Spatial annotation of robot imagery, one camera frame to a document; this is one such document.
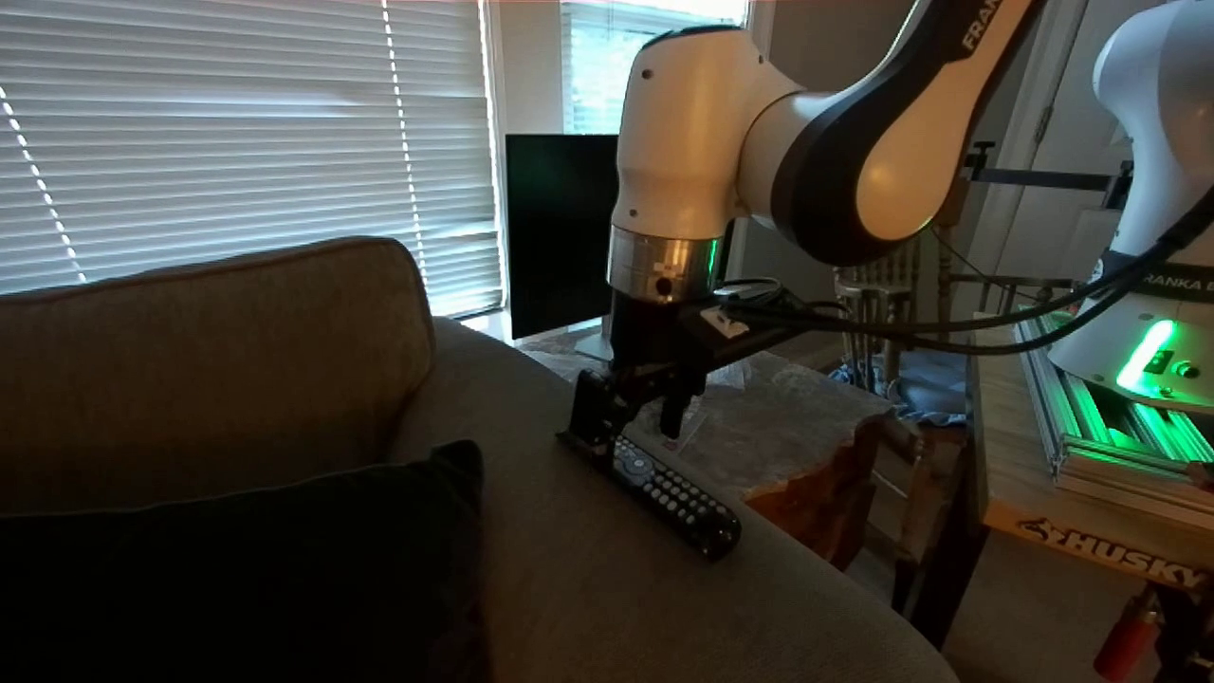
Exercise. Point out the bright window behind television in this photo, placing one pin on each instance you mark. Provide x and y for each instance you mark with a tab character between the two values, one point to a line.
632	62

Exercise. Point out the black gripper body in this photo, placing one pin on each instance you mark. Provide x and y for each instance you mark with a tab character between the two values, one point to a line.
647	336

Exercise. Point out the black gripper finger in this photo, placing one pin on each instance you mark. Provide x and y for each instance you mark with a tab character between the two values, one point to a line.
602	408
678	404

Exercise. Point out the black flat screen television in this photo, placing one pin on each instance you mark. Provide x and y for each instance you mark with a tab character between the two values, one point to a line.
554	242

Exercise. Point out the clear plastic film sheet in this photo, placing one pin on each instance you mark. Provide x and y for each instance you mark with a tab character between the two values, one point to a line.
783	420

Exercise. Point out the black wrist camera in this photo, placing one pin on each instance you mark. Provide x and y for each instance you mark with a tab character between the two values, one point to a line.
726	324

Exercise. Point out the black remote control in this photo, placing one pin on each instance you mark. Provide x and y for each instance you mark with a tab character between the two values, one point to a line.
669	495

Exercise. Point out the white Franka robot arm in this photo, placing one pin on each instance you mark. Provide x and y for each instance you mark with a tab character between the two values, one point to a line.
689	128

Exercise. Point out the grey fabric couch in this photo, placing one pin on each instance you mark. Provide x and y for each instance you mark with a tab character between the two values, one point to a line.
592	592

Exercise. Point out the black throw pillow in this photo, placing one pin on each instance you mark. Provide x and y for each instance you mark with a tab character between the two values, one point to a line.
253	581

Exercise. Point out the red tool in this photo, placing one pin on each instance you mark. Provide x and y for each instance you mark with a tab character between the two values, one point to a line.
1129	638

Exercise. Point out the white window blinds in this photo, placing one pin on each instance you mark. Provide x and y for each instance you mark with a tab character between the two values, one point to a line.
192	128

